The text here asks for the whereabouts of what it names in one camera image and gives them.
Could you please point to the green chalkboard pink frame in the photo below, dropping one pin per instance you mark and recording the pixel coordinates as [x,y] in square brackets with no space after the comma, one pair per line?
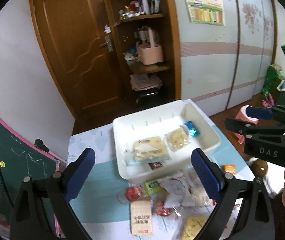
[18,159]

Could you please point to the floral tablecloth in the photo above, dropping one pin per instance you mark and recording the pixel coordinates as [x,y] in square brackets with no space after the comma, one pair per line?
[101,205]

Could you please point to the red snack packet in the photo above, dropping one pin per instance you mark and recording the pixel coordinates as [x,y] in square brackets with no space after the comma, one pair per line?
[134,193]
[160,210]

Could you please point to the clear bag puffed snacks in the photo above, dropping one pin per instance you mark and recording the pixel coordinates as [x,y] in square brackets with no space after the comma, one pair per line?
[190,227]

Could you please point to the small orange snack packet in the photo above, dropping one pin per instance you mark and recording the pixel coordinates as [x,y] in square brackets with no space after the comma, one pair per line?
[229,168]

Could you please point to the small brown snack packet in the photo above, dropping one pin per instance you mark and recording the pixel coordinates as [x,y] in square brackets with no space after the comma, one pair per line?
[156,165]

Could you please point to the small puffed snack bag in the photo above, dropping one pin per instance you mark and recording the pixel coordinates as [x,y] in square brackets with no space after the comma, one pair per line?
[177,139]

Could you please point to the brown wooden door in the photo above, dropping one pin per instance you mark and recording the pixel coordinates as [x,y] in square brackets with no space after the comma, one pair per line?
[76,48]

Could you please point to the wall calendar poster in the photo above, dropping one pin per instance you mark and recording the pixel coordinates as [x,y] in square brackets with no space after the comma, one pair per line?
[206,11]

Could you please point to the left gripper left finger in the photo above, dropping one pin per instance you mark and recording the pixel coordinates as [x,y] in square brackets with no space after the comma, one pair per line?
[29,219]

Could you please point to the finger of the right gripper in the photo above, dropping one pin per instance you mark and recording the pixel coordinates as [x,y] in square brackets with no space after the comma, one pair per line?
[247,128]
[260,113]

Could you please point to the wooden shelf unit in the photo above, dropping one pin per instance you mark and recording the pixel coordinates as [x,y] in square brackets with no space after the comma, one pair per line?
[126,18]

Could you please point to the white plastic storage bin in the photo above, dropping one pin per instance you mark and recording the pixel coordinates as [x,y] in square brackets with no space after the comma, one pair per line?
[165,134]

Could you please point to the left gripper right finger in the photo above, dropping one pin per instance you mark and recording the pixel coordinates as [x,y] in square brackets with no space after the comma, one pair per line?
[255,218]

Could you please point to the beige biscuit pack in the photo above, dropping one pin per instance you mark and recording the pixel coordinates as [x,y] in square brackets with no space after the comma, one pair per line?
[141,217]

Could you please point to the sliding wardrobe door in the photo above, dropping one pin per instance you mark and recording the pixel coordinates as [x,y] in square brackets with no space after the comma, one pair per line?
[223,66]

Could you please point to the blue candy wrapper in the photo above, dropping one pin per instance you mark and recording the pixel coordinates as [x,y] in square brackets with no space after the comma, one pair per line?
[191,129]

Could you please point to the white pastry pack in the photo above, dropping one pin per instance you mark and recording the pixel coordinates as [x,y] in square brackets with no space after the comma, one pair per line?
[183,190]

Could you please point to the pink storage basket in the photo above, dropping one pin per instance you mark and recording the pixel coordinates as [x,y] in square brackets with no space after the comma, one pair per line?
[149,51]

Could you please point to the pile of clothes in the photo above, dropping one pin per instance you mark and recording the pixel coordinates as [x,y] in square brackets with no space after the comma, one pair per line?
[273,92]

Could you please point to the cracker pack in bin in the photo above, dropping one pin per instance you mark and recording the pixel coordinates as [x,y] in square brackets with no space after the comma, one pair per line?
[150,150]

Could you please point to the green snack packet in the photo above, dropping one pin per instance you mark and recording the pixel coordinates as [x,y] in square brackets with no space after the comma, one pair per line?
[151,187]

